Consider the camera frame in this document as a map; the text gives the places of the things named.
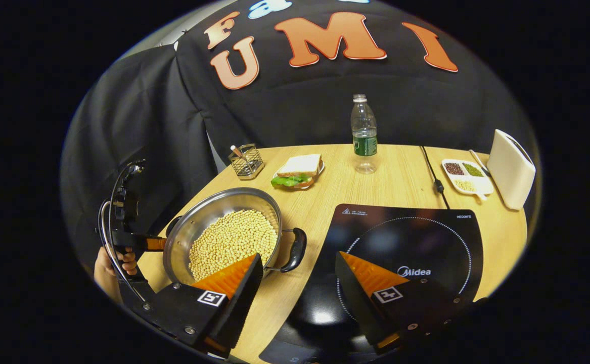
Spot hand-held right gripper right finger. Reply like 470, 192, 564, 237
335, 251, 487, 354

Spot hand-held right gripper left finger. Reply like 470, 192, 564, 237
123, 253, 265, 357

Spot stainless steel pot black handles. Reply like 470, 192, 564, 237
162, 187, 308, 286

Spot pile of soybeans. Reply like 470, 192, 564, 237
189, 209, 279, 282

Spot black induction cooktop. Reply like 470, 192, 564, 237
259, 203, 485, 364

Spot sandwich with lettuce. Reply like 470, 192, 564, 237
271, 154, 323, 189

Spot clear plastic water bottle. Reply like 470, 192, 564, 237
350, 94, 378, 175

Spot white divided dish of beans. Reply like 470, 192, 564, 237
441, 158, 494, 201

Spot white spoon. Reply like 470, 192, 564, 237
469, 149, 490, 176

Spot black backdrop cloth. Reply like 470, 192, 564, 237
60, 0, 540, 284

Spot white toaster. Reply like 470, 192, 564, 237
486, 129, 536, 211

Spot metal wire basket holder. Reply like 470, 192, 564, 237
228, 144, 265, 181

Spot black power cable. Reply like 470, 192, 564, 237
420, 146, 450, 209

